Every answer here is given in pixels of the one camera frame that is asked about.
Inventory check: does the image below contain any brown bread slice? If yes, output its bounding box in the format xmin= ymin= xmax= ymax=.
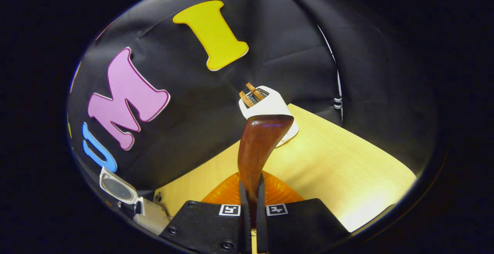
xmin=239 ymin=91 xmax=254 ymax=108
xmin=246 ymin=82 xmax=265 ymax=101

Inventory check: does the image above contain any white toaster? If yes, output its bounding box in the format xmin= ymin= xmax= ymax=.
xmin=238 ymin=86 xmax=299 ymax=147

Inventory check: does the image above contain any thin white pole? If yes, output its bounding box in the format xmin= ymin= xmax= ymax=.
xmin=317 ymin=24 xmax=344 ymax=110

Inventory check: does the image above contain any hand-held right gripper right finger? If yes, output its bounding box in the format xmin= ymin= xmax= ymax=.
xmin=257 ymin=171 xmax=350 ymax=254

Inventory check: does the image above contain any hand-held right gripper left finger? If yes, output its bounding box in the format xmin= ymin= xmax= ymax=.
xmin=159 ymin=171 xmax=251 ymax=254

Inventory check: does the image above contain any white rice cooker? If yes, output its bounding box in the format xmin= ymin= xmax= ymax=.
xmin=99 ymin=166 xmax=170 ymax=236

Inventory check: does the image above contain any brown wooden spoon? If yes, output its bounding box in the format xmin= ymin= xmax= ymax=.
xmin=237 ymin=114 xmax=294 ymax=227

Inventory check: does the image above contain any black backdrop cloth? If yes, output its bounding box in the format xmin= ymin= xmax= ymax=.
xmin=66 ymin=0 xmax=438 ymax=208

